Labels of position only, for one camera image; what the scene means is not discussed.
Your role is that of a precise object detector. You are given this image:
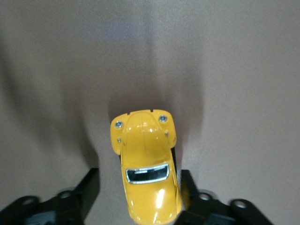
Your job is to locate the brown table mat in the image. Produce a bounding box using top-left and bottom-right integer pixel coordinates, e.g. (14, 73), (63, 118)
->
(0, 0), (300, 225)

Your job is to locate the yellow beetle toy car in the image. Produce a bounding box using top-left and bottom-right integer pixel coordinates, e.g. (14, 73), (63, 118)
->
(110, 109), (186, 225)

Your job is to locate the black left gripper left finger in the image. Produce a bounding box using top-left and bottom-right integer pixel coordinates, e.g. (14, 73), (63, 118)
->
(0, 167), (100, 225)

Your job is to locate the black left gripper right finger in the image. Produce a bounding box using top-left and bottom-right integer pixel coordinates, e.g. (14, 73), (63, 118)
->
(180, 169), (300, 225)

